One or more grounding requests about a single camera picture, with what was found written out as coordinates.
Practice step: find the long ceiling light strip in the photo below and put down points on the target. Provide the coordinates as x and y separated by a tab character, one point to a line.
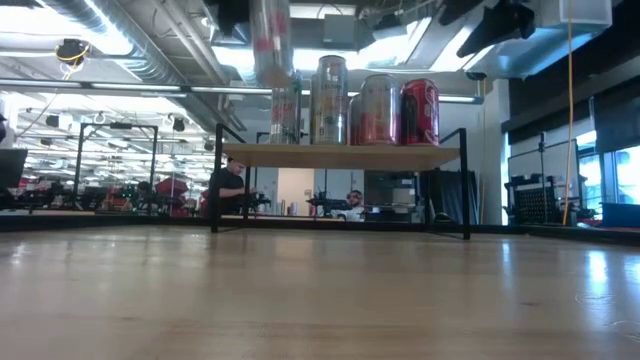
135	87

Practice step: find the dark blue bin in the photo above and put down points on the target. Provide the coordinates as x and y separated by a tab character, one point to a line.
620	215

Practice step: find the black background robot arm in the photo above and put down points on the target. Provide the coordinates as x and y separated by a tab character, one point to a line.
255	202
327	204

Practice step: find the red white soda can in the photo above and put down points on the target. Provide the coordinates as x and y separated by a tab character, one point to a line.
420	115

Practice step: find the silver ventilation duct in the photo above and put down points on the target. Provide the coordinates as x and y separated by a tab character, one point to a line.
125	45

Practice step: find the black metal table frame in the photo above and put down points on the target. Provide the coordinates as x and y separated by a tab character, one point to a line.
60	222

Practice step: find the black ceiling camera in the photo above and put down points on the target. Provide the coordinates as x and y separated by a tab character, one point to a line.
475	76

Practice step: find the grey ceiling box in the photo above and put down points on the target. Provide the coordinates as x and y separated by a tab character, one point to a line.
342	31

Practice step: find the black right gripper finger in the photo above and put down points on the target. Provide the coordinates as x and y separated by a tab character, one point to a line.
505	22
457	10

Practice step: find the pink red white can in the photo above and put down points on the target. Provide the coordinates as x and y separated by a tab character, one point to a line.
380	112

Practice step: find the person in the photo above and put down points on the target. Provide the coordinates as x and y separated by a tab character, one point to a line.
356	210
227	182

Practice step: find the white ceiling box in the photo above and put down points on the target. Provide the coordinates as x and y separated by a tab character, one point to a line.
585	12

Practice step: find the wooden shelf black metal frame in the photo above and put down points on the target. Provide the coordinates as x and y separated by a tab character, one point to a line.
340	156

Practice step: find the red background object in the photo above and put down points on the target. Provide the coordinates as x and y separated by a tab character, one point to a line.
170	190

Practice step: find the black pegboard cart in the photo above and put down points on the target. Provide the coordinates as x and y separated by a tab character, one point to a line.
537	205

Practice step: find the black background rig frame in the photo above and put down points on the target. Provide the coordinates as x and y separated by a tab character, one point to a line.
261	134
79	165

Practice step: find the black background monitor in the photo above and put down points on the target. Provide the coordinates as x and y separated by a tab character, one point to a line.
12	167

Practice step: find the black curtain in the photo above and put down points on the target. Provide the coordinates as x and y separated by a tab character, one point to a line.
450	195

